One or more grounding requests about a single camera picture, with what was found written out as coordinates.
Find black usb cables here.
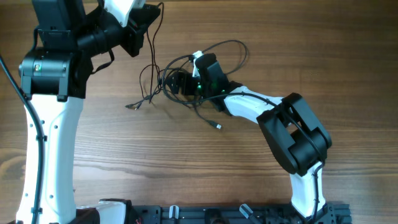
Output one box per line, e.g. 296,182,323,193
124,2,249,130

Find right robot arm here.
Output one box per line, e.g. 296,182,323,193
160,51,332,223

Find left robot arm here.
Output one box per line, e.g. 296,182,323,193
15,0,161,223

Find right camera cable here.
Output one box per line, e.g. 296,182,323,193
160,54,326,222

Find camera cable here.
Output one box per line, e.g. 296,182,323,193
0,55,47,224
160,54,326,222

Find left camera cable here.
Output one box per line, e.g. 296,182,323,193
0,55,47,224

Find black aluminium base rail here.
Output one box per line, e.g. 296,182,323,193
131,203,353,224

